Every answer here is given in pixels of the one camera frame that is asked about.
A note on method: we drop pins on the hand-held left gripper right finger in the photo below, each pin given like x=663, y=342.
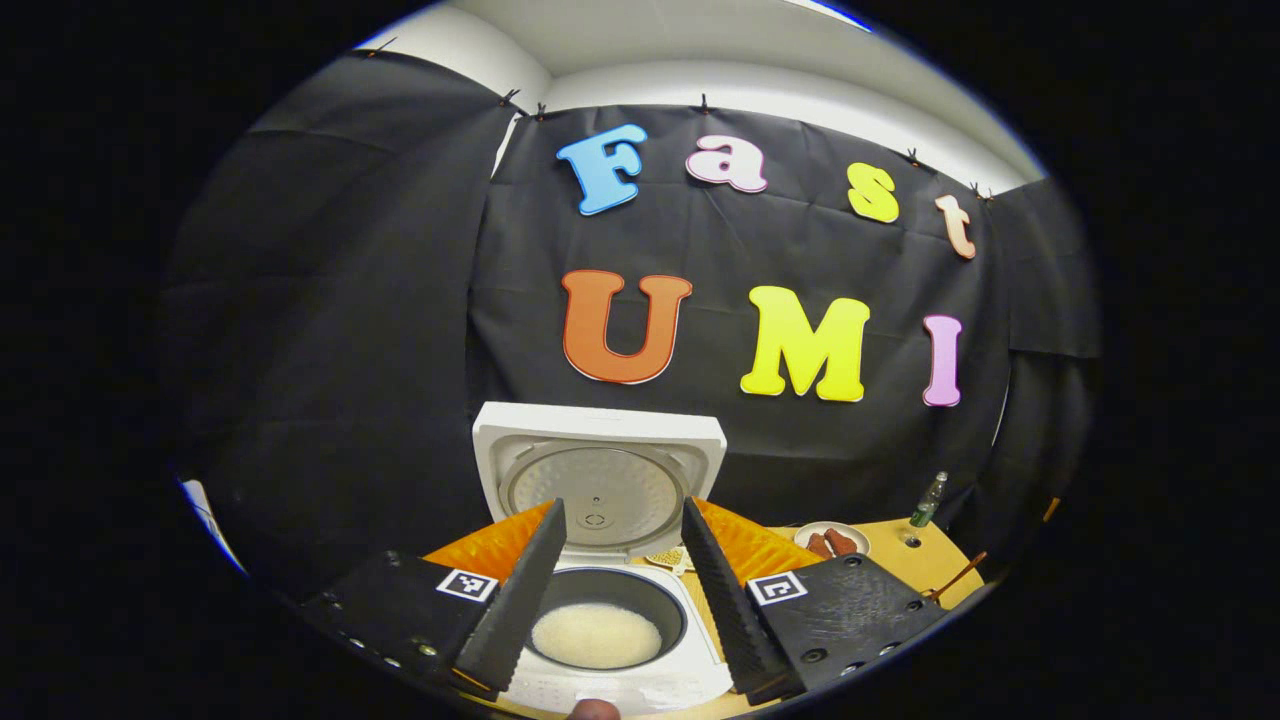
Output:
x=735, y=610

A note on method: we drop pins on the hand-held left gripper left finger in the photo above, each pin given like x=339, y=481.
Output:
x=520, y=600

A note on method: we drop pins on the white rice heap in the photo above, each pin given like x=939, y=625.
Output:
x=597, y=636

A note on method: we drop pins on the white rice cooker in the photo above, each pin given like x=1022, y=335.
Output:
x=600, y=430

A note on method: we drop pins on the brown wooden spoon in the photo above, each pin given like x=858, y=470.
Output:
x=958, y=576

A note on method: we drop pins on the brown meat piece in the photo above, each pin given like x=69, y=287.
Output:
x=842, y=541
x=820, y=546

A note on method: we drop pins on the white round plate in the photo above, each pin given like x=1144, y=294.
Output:
x=850, y=535

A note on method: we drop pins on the clear green-label water bottle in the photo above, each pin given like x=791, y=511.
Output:
x=928, y=500

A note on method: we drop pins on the white side desk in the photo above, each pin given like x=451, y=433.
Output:
x=210, y=525

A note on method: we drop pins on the black backdrop cloth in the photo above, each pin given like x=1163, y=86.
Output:
x=330, y=300

